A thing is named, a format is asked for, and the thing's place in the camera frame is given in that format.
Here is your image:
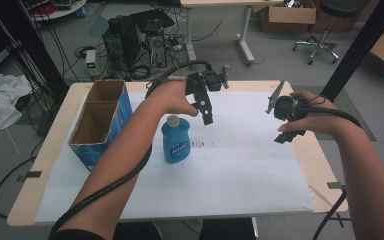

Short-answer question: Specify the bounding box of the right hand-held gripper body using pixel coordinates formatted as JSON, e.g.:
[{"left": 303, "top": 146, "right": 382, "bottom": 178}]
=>
[{"left": 265, "top": 79, "right": 308, "bottom": 122}]

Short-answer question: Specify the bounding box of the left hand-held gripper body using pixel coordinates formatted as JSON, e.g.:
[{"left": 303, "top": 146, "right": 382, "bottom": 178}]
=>
[{"left": 185, "top": 64, "right": 230, "bottom": 101}]

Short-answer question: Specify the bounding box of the blue bottle with grey cap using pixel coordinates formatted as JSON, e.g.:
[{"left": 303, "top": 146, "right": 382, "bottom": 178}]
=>
[{"left": 161, "top": 114, "right": 192, "bottom": 165}]

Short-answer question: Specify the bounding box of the blue cardboard box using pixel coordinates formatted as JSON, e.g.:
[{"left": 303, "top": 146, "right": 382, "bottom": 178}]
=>
[{"left": 67, "top": 79, "right": 134, "bottom": 172}]

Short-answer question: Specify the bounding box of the person's right hand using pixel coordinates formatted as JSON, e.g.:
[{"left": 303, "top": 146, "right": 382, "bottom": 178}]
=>
[{"left": 277, "top": 91, "right": 348, "bottom": 140}]

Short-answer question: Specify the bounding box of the person's left hand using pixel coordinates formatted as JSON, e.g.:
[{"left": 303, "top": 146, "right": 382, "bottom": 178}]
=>
[{"left": 146, "top": 79, "right": 200, "bottom": 118}]

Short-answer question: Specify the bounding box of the white paper sheet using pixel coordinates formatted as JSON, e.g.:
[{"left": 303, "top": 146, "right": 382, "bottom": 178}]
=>
[{"left": 34, "top": 90, "right": 315, "bottom": 224}]

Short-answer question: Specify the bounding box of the black computer tower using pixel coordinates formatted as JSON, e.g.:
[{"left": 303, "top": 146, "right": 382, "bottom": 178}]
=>
[{"left": 101, "top": 9, "right": 176, "bottom": 80}]

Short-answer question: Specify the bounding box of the black office chair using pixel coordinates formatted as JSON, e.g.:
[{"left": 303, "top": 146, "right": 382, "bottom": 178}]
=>
[{"left": 291, "top": 0, "right": 368, "bottom": 66}]

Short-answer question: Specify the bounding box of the white power supply unit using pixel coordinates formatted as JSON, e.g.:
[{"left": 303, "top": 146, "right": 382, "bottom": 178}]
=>
[{"left": 85, "top": 49, "right": 98, "bottom": 80}]

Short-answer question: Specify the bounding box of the white cloth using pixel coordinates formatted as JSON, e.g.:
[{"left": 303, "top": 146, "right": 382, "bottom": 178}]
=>
[{"left": 0, "top": 72, "right": 34, "bottom": 134}]

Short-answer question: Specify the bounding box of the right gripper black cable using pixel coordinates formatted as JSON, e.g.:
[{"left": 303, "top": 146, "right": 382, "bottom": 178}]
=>
[{"left": 293, "top": 95, "right": 362, "bottom": 129}]

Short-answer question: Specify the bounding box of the white desk frame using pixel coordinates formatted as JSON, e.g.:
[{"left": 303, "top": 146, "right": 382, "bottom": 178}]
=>
[{"left": 179, "top": 0, "right": 285, "bottom": 68}]

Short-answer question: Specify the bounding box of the black metal stand with cables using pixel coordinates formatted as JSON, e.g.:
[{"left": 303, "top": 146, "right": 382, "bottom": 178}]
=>
[{"left": 0, "top": 0, "right": 70, "bottom": 101}]

